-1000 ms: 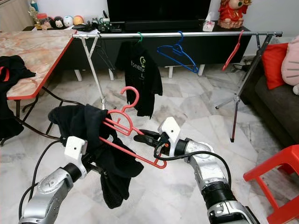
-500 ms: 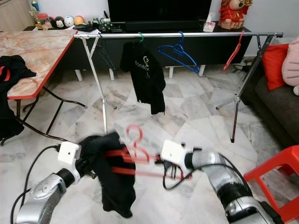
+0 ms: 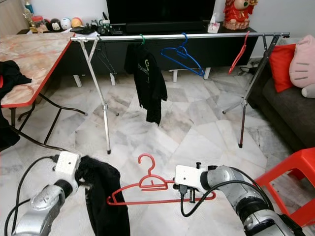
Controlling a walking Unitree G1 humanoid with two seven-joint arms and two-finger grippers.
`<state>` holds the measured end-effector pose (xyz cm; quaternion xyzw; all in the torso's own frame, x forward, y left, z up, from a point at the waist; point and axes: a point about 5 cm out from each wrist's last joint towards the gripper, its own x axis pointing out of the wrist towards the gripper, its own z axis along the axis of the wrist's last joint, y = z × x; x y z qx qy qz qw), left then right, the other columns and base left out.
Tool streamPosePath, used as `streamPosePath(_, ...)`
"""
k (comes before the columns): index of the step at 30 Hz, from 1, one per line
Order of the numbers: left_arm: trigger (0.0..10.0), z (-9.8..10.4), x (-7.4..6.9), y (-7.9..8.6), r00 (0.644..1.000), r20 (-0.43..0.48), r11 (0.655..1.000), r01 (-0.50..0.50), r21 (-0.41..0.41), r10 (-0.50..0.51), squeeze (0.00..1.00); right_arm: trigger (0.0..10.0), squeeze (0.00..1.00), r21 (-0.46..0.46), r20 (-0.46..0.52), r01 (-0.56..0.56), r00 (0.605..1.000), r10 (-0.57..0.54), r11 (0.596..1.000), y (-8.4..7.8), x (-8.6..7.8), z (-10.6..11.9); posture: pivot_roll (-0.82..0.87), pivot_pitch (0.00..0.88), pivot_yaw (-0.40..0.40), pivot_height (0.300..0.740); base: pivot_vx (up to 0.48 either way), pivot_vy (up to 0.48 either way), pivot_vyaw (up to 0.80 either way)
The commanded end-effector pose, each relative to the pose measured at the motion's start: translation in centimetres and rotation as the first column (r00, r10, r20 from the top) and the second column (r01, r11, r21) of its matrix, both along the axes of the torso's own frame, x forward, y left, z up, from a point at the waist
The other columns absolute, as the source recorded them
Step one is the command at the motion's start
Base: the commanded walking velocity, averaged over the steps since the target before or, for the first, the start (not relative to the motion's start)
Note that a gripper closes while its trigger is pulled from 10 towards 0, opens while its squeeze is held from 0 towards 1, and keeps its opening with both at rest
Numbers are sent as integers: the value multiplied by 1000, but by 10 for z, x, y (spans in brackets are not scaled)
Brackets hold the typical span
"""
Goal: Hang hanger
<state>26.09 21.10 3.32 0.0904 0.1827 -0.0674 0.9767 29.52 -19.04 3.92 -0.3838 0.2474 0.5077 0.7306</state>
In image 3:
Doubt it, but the white round plush doll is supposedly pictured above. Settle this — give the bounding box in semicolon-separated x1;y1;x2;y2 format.
60;18;72;31

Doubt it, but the green black gadget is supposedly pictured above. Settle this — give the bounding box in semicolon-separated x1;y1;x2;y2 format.
90;21;124;36

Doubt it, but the black soundbar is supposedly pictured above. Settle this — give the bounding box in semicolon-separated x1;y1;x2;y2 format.
125;21;205;35

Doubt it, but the small white pink box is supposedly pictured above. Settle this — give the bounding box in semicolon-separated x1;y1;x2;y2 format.
208;13;222;34

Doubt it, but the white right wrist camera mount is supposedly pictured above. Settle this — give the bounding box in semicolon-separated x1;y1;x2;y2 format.
174;165;203;187

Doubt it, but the orange round plush toy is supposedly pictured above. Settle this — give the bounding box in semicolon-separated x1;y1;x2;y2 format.
70;17;83;29

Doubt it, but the black crumpled garment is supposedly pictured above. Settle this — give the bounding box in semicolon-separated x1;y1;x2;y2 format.
0;60;32;150

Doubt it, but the red plastic hanger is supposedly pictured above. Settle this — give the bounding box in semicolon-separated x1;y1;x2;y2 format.
229;31;251;74
107;153;216;206

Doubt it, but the red plastic stool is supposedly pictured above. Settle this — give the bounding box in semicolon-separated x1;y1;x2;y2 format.
256;147;315;228

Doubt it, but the red gold figurine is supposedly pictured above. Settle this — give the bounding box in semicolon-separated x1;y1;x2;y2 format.
223;0;259;31

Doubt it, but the black television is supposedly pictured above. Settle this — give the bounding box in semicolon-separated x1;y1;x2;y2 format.
106;0;216;25

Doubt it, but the gold trophy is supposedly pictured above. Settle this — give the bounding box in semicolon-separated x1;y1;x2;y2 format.
21;0;36;30

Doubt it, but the dark brown plush doll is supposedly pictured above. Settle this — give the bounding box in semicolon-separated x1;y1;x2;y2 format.
48;19;62;33

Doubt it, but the dark grey sofa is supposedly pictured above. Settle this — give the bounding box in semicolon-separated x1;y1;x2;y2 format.
249;44;315;153

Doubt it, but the marble folding table red edge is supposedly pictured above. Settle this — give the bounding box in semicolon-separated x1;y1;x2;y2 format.
0;32;88;153

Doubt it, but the silver metal clothes rack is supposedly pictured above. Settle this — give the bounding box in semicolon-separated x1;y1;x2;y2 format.
70;31;291;155

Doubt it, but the black t-shirt green logo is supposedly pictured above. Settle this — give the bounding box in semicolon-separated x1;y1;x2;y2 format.
76;155;123;236
124;43;168;125

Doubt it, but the beige wooden cabinet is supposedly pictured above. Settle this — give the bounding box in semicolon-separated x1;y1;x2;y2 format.
0;0;28;37

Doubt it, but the red lidded jar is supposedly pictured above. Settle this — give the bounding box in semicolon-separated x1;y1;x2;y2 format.
32;16;46;34

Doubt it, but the red cushion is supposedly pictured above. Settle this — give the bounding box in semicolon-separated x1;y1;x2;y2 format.
268;43;298;94

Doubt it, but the black tv cabinet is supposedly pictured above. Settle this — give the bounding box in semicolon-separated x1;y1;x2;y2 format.
17;26;259;89

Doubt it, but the pink cat pillow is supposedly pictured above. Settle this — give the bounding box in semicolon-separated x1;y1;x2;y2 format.
289;34;315;99

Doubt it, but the blue plastic hanger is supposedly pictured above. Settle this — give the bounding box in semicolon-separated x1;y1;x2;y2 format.
160;32;206;78

